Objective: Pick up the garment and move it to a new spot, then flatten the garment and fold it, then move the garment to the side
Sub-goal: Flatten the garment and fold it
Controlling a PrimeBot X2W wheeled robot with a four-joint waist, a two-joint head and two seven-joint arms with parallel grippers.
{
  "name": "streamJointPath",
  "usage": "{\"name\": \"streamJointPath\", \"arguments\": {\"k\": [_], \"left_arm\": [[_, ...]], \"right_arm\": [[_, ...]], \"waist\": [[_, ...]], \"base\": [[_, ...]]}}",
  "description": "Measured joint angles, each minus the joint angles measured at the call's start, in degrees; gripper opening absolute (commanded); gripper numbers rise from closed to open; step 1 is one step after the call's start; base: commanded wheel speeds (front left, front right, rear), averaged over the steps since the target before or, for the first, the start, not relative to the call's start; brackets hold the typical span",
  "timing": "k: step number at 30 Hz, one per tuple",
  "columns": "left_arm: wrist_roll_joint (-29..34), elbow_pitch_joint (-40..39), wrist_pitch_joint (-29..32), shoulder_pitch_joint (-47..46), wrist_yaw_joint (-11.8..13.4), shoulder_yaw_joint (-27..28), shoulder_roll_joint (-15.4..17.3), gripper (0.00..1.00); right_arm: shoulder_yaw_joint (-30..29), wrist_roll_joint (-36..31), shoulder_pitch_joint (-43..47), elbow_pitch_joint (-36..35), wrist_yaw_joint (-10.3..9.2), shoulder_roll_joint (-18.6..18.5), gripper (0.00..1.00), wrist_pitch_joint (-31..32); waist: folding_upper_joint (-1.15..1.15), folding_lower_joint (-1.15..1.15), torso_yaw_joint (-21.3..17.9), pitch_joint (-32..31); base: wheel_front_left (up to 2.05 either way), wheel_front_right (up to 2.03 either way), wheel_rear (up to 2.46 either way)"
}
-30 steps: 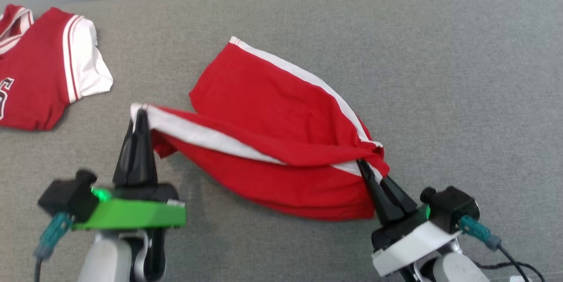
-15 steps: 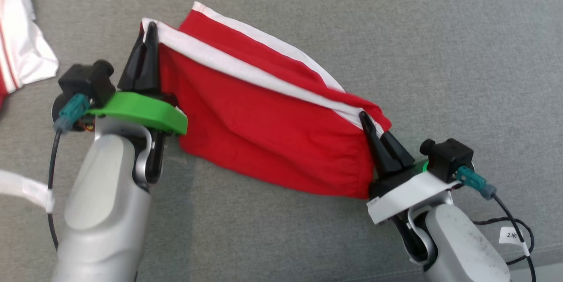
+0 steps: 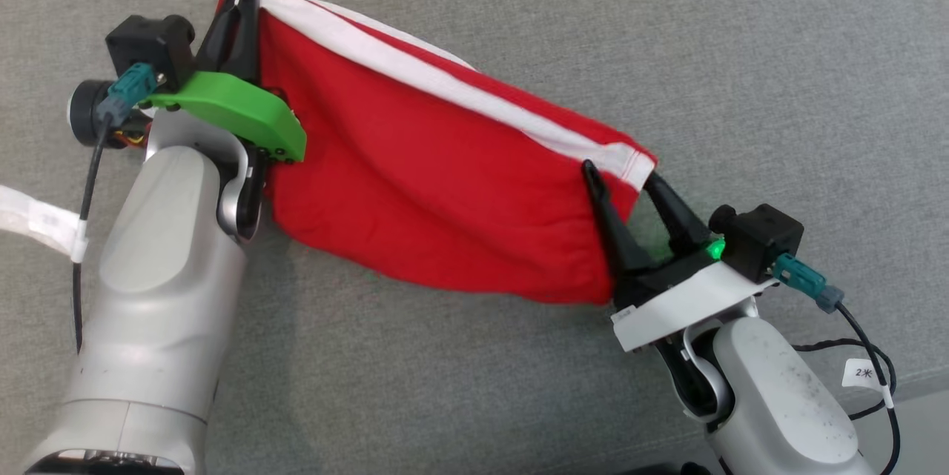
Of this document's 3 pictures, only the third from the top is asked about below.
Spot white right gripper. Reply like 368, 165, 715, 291
581, 159, 779, 354

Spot red shorts with white stripe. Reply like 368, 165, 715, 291
215, 0, 658, 307

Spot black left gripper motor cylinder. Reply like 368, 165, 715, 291
68, 79, 149, 151

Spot left arm cable, teal plug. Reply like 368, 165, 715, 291
73, 64, 162, 354

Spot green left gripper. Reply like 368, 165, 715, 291
139, 0, 308, 164

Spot white cable label tag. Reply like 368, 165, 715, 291
841, 358, 887, 390

